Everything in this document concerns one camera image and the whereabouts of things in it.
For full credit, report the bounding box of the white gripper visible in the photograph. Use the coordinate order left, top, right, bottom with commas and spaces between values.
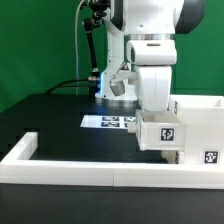
137, 66, 172, 114

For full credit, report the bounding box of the white U-shaped fence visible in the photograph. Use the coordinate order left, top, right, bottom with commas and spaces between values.
0, 132, 224, 189

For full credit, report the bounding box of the black cable on table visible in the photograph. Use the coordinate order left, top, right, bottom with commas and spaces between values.
44, 77, 101, 95

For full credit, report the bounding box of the white drawer box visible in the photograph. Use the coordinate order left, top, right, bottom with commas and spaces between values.
128, 110, 186, 151
161, 150, 184, 164

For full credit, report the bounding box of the paper sheet with markers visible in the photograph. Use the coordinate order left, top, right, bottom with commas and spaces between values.
80, 115, 136, 129

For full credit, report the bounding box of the white cable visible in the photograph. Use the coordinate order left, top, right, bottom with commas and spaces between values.
74, 0, 88, 96

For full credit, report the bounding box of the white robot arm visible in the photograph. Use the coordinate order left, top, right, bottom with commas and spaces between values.
96, 0, 205, 114

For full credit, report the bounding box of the white drawer cabinet frame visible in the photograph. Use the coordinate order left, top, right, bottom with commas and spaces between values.
169, 95, 224, 166

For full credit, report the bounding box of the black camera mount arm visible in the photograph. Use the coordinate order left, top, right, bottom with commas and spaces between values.
82, 0, 110, 82

